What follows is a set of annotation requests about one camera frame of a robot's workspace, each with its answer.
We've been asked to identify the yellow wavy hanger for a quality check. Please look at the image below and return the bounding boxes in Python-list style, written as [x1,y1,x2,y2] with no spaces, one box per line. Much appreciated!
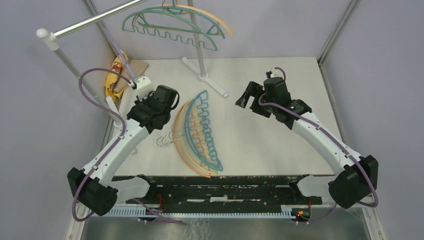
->
[164,100,219,176]

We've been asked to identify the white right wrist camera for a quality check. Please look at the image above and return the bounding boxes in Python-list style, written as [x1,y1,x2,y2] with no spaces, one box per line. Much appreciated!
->
[265,66,287,81]

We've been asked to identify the purple wavy hanger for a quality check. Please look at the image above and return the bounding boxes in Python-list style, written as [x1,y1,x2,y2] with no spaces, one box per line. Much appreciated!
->
[102,27,136,82]

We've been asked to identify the teal plastic hanger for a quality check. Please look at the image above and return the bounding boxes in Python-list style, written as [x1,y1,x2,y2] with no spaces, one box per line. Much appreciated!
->
[147,15,230,40]

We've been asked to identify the green wavy hanger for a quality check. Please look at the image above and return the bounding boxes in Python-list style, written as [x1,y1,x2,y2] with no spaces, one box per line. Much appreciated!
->
[121,8,218,51]

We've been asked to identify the beige plastic hanger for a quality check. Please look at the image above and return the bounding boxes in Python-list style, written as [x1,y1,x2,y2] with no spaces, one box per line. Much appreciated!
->
[131,0,235,38]

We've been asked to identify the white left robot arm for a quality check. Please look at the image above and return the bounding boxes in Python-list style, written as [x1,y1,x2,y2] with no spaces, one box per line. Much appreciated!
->
[67,85,180,222]

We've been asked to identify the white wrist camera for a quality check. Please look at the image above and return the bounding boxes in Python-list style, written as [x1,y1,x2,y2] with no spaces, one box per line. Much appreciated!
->
[265,66,287,81]
[129,75,154,101]

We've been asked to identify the white clothes rack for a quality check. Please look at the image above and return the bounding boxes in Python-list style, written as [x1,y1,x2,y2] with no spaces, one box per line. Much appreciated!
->
[36,0,230,155]

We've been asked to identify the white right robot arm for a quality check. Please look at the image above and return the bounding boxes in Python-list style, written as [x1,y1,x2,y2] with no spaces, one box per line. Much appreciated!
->
[235,76,380,209]

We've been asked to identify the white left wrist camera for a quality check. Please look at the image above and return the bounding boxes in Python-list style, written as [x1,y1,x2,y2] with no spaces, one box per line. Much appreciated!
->
[129,75,154,101]

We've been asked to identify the beige cloth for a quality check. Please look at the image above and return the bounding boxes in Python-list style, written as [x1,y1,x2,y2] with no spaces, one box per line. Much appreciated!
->
[113,59,149,93]

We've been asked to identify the white slotted cable duct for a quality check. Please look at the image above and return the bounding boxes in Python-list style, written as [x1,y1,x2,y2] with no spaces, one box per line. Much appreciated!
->
[103,205,296,220]

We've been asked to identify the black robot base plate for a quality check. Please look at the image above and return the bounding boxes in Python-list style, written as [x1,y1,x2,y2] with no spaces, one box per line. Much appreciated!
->
[126,175,323,214]

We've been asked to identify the blue wavy hanger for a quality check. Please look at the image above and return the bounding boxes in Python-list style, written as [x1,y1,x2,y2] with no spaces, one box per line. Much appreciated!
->
[183,90,224,172]

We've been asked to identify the orange wavy hanger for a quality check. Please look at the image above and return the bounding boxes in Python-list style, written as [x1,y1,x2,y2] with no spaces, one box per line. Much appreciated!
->
[156,101,212,179]

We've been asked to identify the yellow patterned cloth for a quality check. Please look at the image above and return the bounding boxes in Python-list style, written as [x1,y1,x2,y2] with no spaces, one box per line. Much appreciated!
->
[104,55,127,104]

